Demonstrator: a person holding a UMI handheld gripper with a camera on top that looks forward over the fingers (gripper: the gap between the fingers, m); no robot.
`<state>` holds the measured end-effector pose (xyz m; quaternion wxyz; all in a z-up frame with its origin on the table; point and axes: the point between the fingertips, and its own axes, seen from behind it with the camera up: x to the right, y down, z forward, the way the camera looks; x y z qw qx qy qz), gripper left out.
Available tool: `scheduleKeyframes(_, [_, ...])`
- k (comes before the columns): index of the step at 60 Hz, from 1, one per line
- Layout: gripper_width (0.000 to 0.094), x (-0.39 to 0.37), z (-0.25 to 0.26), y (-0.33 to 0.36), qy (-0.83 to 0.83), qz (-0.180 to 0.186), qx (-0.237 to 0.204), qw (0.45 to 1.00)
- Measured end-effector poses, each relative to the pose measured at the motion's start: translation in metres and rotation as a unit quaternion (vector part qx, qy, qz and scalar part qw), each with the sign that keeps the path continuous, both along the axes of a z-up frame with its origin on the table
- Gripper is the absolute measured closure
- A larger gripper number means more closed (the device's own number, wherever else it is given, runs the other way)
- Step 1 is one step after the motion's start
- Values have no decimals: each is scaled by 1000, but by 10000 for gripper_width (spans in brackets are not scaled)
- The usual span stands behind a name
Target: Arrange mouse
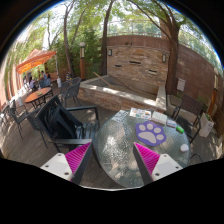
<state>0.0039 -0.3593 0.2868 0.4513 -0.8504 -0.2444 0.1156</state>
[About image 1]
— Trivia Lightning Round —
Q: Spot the orange patio umbrella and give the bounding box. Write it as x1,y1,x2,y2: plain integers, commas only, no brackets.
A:
16,49,56,74

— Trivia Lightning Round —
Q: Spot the white computer mouse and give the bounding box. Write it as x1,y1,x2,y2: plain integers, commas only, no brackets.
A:
180,144,189,152

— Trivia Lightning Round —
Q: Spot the purple paw print mouse pad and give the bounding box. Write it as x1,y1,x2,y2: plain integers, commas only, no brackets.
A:
135,121,166,146

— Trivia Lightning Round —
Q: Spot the white shopping bag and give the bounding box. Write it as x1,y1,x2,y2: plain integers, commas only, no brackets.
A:
199,113,214,138

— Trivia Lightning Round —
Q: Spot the round brown wooden table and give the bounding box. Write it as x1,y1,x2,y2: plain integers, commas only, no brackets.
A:
25,87,53,108

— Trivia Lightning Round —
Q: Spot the black chair with backpack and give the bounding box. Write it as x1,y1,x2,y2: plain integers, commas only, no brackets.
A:
34,95,100,150

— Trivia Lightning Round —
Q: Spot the black backpack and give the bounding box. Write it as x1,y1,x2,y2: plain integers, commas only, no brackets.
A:
47,105,75,139

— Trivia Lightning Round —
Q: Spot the stone planter ledge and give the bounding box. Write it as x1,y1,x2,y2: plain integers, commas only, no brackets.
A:
78,75,167,113

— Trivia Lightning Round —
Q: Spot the seated person in blue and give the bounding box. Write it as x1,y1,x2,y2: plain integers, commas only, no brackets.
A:
39,71,51,88

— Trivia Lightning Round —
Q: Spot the bollard lamp post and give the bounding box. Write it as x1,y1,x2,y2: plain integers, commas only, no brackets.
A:
80,42,85,80

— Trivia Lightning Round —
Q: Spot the small white box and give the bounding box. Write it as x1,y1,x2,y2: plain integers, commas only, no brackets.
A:
166,119,177,128

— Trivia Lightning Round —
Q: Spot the dark chair behind table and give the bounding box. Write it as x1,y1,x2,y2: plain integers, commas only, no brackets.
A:
171,95,202,142

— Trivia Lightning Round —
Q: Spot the black chair far left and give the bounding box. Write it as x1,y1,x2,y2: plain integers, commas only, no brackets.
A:
3,101,28,131

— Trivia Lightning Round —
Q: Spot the grey patio chair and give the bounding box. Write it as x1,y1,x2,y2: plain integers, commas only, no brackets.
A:
60,77,81,105

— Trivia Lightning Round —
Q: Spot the green small bottle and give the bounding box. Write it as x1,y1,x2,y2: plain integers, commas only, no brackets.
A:
176,125,184,134

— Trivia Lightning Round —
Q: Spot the white closed book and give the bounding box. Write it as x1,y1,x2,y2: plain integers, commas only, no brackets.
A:
152,111,167,125

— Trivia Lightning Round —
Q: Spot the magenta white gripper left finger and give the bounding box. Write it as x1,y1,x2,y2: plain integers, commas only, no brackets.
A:
41,142,92,185

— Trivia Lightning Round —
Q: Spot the grey patterned booklet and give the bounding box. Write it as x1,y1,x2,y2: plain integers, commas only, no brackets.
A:
112,110,128,122

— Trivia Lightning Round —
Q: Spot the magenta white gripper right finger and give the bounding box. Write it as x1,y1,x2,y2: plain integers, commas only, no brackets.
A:
133,142,182,185

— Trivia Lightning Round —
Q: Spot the colourful picture book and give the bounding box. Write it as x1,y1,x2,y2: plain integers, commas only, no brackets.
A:
130,108,151,120

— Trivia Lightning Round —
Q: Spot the round glass patio table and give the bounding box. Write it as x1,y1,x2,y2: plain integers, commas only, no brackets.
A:
94,110,191,188

